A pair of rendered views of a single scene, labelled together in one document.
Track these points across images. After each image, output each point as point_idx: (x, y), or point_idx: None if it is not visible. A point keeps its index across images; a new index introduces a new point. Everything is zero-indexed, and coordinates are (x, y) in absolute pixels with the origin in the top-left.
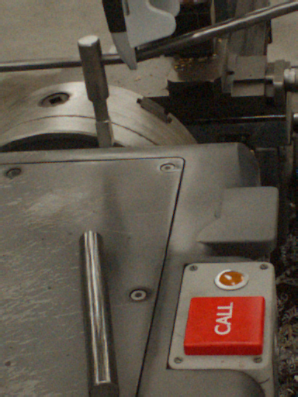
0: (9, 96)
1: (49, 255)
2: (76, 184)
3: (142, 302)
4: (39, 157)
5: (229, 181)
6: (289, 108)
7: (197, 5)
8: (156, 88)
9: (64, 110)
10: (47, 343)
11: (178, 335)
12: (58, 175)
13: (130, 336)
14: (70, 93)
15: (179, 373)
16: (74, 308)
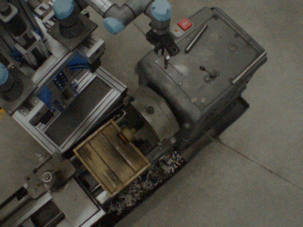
0: None
1: (192, 56)
2: (174, 70)
3: (189, 36)
4: (173, 83)
5: None
6: None
7: None
8: (72, 185)
9: (152, 103)
10: (205, 40)
11: (190, 28)
12: (174, 75)
13: (194, 33)
14: (145, 109)
15: (194, 23)
16: (197, 43)
